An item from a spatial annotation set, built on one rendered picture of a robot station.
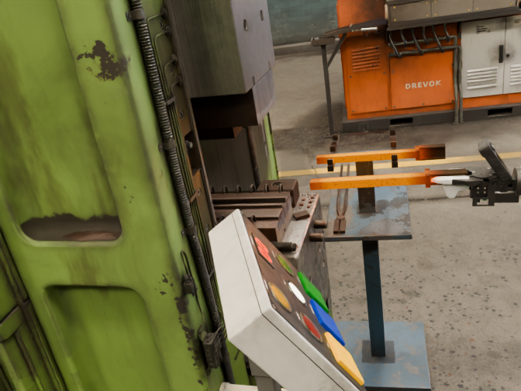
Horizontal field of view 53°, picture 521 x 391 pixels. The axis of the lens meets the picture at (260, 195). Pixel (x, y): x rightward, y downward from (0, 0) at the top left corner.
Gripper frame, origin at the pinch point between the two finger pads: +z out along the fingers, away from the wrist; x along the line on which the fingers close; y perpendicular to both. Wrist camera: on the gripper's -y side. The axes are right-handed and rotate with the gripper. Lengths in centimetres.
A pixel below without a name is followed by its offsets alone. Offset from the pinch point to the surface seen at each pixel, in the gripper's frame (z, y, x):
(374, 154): 17.9, 7.3, 33.6
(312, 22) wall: 160, 62, 738
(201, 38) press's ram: 51, -43, -17
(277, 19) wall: 217, 51, 732
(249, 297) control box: 30, -12, -69
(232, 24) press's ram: 43, -45, -17
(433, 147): -0.4, 6.0, 34.6
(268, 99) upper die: 42.0, -23.2, 0.0
